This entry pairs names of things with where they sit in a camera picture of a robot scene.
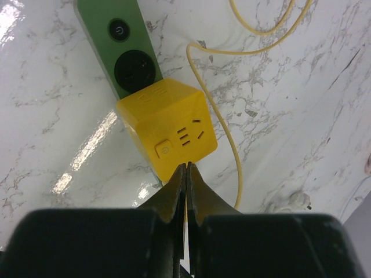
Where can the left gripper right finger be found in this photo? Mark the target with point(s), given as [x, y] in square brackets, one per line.
[202, 201]

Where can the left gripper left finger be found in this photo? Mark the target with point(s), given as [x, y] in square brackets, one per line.
[168, 203]

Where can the yellow cube socket adapter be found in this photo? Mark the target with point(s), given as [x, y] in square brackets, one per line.
[170, 124]

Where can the green power strip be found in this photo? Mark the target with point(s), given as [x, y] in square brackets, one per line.
[118, 36]

